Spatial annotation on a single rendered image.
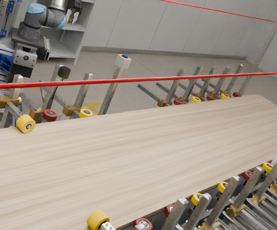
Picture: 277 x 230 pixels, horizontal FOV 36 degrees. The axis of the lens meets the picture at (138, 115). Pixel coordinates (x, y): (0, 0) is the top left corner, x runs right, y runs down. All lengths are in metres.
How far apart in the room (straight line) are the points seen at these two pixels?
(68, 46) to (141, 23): 1.54
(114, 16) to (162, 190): 4.51
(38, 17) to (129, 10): 3.74
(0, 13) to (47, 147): 1.21
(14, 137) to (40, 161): 0.20
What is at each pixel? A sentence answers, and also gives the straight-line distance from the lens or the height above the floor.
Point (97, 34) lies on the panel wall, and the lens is 6.35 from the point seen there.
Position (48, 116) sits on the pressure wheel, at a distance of 2.40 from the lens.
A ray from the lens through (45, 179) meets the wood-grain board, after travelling 1.94.
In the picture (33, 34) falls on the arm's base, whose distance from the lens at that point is 2.96.
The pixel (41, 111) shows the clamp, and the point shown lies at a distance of 2.50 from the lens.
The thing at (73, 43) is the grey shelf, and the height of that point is 0.24.
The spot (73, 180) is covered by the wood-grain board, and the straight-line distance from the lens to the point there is 1.99.
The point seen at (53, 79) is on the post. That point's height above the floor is 1.07.
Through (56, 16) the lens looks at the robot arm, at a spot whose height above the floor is 1.24.
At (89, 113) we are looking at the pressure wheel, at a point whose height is 0.90.
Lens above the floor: 2.05
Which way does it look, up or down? 24 degrees down
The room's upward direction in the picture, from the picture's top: 24 degrees clockwise
